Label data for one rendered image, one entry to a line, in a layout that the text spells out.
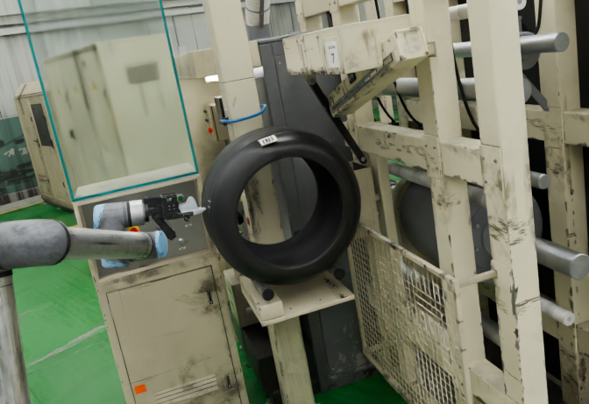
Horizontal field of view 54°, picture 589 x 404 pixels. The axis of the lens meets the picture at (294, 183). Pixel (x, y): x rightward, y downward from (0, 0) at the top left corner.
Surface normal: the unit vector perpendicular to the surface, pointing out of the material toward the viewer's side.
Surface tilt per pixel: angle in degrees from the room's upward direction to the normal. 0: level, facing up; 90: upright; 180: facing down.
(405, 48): 72
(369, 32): 90
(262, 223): 90
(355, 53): 90
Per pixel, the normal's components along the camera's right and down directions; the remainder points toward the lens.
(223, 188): -0.45, -0.13
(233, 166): -0.34, -0.32
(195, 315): 0.29, 0.18
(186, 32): 0.63, 0.07
